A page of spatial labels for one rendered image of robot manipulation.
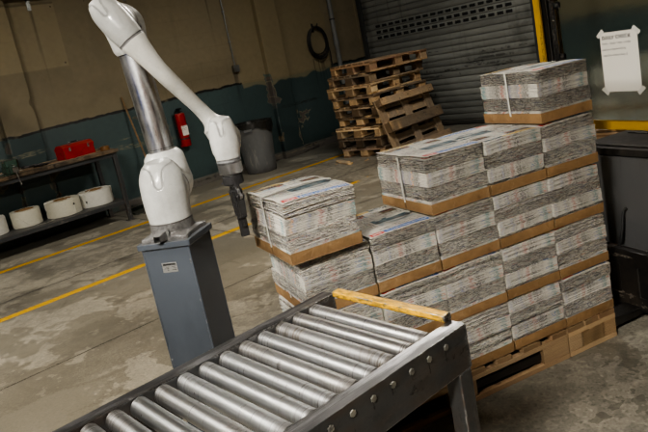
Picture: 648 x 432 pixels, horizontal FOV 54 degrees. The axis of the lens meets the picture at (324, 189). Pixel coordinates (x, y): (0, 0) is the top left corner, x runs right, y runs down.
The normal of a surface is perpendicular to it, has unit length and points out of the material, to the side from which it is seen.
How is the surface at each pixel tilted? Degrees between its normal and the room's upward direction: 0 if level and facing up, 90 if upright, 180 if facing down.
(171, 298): 90
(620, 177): 90
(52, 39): 90
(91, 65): 90
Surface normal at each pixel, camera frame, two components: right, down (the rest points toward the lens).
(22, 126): 0.65, 0.03
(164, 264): -0.22, 0.25
